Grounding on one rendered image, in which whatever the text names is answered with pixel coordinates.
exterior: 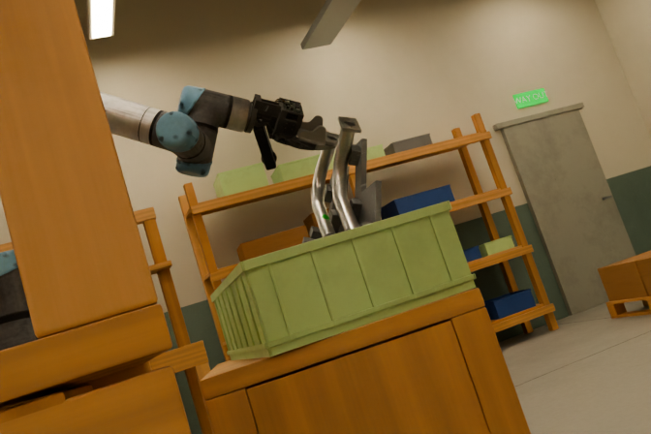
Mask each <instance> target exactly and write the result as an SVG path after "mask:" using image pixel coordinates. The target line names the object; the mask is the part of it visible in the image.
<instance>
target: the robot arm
mask: <svg viewBox="0 0 651 434"><path fill-rule="evenodd" d="M100 93H101V97H102V101H103V104H104V108H105V111H106V115H107V118H108V124H109V127H110V131H111V133H112V134H115V135H118V136H121V137H124V138H127V139H130V140H136V141H139V142H143V143H146V144H149V145H152V146H155V147H158V148H162V149H165V150H168V151H170V152H172V153H174V154H175V155H176V156H177V157H176V166H175V169H176V170H177V171H178V172H180V173H182V174H186V175H190V176H195V177H206V176H208V175H209V171H210V167H211V164H212V162H213V161H212V158H213V153H214V148H215V143H216V139H217V134H218V128H219V127H220V128H225V129H229V130H233V131H237V132H240V133H242V132H243V131H244V132H245V133H249V134H250V133H251V132H252V130H253V131H254V134H255V137H256V140H257V143H258V146H259V149H260V151H261V154H262V157H261V159H262V162H263V163H264V165H265V168H266V169H267V170H268V171H269V170H273V169H275V168H276V160H277V156H276V154H275V152H274V151H273V150H272V147H271V143H270V140H269V139H273V140H275V141H277V142H279V143H282V144H286V145H289V146H291V147H294V148H298V149H304V150H313V151H314V150H329V149H333V148H335V147H336V146H333V145H329V144H326V127H325V126H323V118H322V117H321V116H319V115H316V116H315V117H314V118H313V119H312V120H311V121H309V122H304V121H302V119H303V117H304V114H303V110H302V106H301V103H300V102H296V101H292V100H288V99H284V98H280V97H279V99H276V101H275V102H273V101H269V100H266V99H262V98H261V95H258V94H255V96H254V99H253V102H251V103H250V101H249V100H247V99H243V98H239V97H235V96H231V95H228V94H224V93H220V92H216V91H212V90H208V89H206V88H200V87H196V86H190V85H187V86H185V87H184V88H183V89H182V92H181V95H180V99H179V104H178V109H177V111H171V112H167V111H163V110H160V109H157V108H152V107H149V106H146V105H142V104H139V103H136V102H132V101H129V100H126V99H122V98H119V97H116V96H113V95H110V94H107V93H104V92H100ZM277 100H278V101H277ZM277 102H278V103H277ZM265 126H266V128H265ZM266 130H267V131H266ZM296 136H298V138H297V137H296ZM38 339H39V338H38V337H37V336H36V335H35V332H34V328H33V325H32V321H31V317H30V313H29V309H28V305H27V301H26V297H25V293H24V289H23V286H22V282H21V278H20V274H19V270H18V266H17V262H16V255H15V251H14V249H13V250H9V251H5V252H1V253H0V351H2V350H5V349H8V348H11V347H14V346H17V345H21V344H24V343H27V342H31V341H34V340H38Z"/></svg>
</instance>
